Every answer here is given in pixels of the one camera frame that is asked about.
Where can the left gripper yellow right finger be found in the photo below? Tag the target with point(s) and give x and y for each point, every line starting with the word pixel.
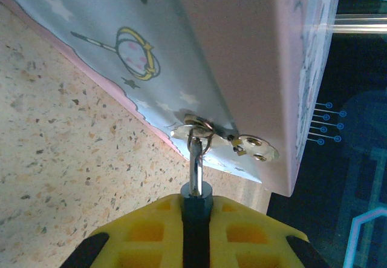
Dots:
pixel 251 237

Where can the aluminium frame post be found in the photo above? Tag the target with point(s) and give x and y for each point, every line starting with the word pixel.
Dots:
pixel 359 23

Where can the pastel cartoon tin box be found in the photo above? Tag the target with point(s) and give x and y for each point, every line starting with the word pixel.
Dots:
pixel 242 53

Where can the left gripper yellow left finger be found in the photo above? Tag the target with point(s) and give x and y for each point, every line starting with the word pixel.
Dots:
pixel 142 237

